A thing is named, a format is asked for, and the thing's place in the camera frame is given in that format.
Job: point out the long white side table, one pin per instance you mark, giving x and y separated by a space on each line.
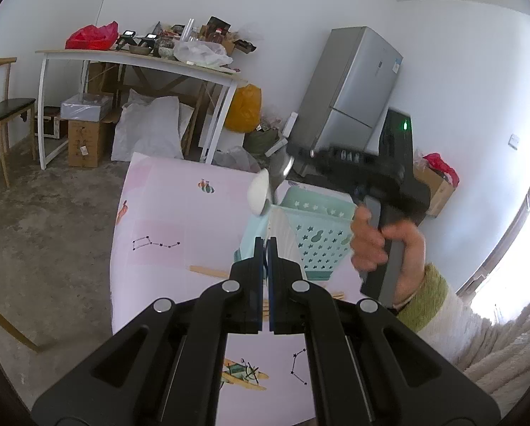
114 57

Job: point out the wooden chair with dark seat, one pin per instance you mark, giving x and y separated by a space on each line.
7 108
7 324

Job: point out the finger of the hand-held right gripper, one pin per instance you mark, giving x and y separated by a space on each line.
311 159

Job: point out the teal star-cut utensil holder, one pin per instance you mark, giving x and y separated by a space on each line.
322 239

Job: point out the grey wrapped pack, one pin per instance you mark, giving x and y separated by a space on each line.
87 106

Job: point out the red plastic bag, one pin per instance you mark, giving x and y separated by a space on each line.
440 164
89 37

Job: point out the person's right forearm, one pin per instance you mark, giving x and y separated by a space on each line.
451 319

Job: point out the person's right hand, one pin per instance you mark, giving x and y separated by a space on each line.
367 248

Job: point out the white plastic bag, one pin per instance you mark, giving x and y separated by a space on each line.
202 53

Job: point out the bundle of wooden chopsticks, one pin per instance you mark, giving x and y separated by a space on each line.
207 270

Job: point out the white wall switch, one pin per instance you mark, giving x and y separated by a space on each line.
514 141

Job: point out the small black lamp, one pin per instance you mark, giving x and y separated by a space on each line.
126 40
148 41

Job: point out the small cardboard box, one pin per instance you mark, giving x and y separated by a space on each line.
87 142

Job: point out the clear glass bottle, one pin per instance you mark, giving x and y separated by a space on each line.
189 31

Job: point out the dark brown box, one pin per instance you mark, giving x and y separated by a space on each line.
217 29

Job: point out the white fleece garment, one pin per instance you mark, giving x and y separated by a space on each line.
513 355

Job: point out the yellow plastic bag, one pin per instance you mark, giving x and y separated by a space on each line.
245 106

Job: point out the clear plastic bag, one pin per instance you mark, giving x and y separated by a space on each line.
236 159

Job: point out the dark green bag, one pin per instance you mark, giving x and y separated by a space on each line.
265 142

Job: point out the grey metal spoon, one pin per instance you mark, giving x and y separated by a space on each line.
280 173

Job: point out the pink printed tablecloth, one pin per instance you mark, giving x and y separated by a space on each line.
167 284

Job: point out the large open cardboard box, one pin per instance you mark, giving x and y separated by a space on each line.
438 191

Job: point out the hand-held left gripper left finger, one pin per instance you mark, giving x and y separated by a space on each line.
252 288

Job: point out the silver refrigerator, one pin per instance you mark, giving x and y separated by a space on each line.
353 80

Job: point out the white woven sack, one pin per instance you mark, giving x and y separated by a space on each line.
149 128

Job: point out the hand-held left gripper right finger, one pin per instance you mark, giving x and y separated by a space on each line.
282 288

